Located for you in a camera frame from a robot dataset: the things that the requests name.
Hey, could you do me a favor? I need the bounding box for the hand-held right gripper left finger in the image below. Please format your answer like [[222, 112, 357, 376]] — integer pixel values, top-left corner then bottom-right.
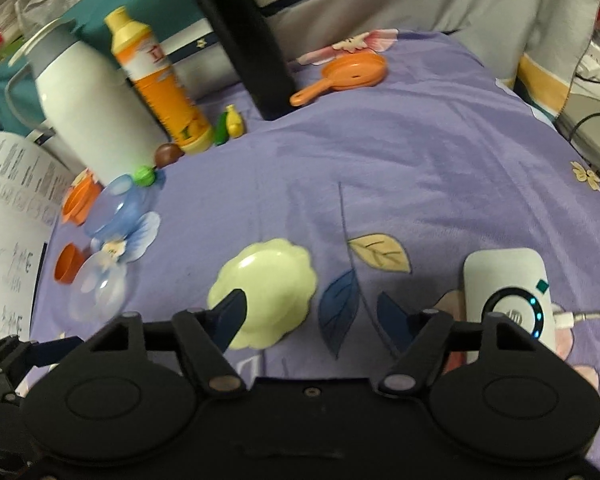
[[82, 287, 248, 399]]

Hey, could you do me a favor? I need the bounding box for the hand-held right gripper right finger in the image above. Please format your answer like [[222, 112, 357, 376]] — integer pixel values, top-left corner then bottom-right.
[[377, 290, 544, 398]]

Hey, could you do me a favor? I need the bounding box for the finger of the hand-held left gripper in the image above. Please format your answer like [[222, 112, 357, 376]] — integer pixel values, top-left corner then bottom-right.
[[26, 336, 88, 370]]

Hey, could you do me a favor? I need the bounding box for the pale yellow scalloped plate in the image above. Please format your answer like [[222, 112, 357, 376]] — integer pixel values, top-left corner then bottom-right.
[[207, 238, 319, 351]]

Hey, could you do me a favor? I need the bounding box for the small orange bowl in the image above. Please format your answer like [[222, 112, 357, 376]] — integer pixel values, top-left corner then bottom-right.
[[54, 243, 89, 286]]

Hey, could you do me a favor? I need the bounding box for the blue translucent bowl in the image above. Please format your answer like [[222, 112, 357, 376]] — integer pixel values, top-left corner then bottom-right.
[[82, 175, 152, 242]]

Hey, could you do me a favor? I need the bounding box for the white power bank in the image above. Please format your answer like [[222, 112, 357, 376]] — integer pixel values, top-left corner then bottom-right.
[[462, 248, 562, 367]]

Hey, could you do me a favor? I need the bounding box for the purple floral blanket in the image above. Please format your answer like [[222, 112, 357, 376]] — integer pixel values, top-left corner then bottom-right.
[[27, 29, 600, 480]]

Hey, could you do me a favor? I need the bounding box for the white instruction sheet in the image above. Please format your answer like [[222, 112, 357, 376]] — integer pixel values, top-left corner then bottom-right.
[[0, 131, 79, 349]]

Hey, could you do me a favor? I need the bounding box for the orange scalloped cup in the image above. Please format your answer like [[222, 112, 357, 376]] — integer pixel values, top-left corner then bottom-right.
[[61, 170, 105, 226]]

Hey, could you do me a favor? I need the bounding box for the brown toy nut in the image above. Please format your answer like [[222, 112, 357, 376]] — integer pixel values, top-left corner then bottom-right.
[[153, 143, 185, 169]]

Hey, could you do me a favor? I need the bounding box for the yellow and green toy fruit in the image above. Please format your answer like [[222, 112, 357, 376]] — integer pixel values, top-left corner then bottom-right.
[[214, 104, 247, 147]]

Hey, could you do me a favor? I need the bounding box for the orange and yellow bottle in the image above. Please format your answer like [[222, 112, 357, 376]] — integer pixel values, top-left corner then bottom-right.
[[104, 6, 216, 156]]

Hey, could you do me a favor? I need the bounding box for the orange toy pan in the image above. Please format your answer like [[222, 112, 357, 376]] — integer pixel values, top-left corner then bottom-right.
[[289, 52, 390, 108]]

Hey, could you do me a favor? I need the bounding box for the white thermos jug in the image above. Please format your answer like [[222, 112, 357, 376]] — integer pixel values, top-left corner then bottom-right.
[[5, 17, 173, 188]]

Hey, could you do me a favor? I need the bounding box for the black tall bottle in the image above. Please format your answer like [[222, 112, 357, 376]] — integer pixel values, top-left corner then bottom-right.
[[184, 0, 297, 122]]

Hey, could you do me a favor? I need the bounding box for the white power strip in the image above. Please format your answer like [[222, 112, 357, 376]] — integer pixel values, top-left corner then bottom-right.
[[574, 41, 600, 82]]

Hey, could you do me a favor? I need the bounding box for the clear glass jar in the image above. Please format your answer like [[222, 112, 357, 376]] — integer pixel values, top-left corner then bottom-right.
[[0, 0, 27, 47]]

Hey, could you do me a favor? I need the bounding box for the white charging cable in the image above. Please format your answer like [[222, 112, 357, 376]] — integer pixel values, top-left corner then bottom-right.
[[554, 309, 600, 332]]

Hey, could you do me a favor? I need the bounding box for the black cable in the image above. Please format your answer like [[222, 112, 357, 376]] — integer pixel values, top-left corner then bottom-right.
[[554, 109, 600, 137]]

